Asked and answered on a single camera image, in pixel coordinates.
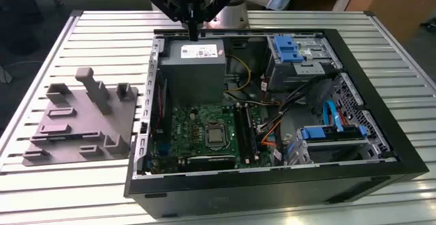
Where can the silver CPU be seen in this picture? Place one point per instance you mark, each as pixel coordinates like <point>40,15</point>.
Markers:
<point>215,135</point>

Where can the green motherboard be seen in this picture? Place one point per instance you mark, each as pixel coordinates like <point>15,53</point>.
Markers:
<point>186,123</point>

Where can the black open PC case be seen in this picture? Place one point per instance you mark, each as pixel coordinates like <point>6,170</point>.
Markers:
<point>272,191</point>

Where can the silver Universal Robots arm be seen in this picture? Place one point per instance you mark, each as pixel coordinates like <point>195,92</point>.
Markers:
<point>235,15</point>

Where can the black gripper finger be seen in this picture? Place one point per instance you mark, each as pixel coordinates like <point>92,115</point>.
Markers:
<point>215,10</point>
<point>167,8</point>

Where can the metal disk bay cage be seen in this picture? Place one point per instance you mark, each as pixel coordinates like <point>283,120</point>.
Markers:
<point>340,143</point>

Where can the wooden cabinet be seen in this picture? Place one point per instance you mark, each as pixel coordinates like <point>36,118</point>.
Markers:
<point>402,5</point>

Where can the black office chair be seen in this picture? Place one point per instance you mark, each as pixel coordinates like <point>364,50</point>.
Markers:
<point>20,26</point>

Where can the hard disk in blue carrier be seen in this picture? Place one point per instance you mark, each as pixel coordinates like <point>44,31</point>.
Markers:
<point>315,133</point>

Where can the grey parts rack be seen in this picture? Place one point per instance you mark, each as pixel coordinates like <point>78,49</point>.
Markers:
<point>88,123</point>

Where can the metal drive cage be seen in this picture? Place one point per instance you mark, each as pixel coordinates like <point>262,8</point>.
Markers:
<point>307,69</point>

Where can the blue drive latch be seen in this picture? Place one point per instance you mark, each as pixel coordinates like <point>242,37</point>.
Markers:
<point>286,49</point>

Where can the black graphics card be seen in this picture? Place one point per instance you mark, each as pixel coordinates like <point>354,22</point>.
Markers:
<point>211,161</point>

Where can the grey power supply unit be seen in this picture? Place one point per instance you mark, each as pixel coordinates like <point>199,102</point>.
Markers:
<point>194,79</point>

